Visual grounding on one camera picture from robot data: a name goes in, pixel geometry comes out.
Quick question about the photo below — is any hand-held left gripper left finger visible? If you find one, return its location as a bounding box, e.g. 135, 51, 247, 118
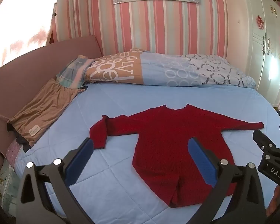
16, 137, 95, 224

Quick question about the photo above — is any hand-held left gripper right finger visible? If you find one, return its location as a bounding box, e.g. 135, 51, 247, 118
188, 137, 266, 224

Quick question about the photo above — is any red knitted sweater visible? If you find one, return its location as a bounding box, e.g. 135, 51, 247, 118
89, 104, 265, 208

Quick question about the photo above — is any person's right hand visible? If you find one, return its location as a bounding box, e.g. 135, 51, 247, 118
266, 185, 280, 217

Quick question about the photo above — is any brown pillow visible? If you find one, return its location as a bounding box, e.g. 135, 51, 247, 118
7, 78, 87, 147

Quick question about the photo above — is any black cloth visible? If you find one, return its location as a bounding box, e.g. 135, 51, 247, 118
7, 124, 31, 153

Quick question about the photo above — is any light blue bed sheet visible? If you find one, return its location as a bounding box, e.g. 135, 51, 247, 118
14, 82, 280, 224

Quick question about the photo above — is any polka dot cloth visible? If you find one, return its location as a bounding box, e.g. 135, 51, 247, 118
6, 140, 22, 166

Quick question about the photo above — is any floral cloth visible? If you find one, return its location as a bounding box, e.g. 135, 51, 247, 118
0, 145, 21, 215

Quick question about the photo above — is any plaid pillow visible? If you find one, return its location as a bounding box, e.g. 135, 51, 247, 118
56, 55, 95, 89

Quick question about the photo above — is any white wardrobe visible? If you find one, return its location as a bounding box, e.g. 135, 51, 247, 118
222, 0, 280, 108

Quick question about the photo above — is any blue and tan patterned duvet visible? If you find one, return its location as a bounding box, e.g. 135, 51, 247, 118
84, 49, 257, 88

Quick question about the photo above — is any pink headboard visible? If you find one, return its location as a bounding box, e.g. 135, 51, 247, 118
0, 35, 103, 154

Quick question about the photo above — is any bright window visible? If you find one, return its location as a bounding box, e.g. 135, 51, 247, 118
0, 0, 61, 70

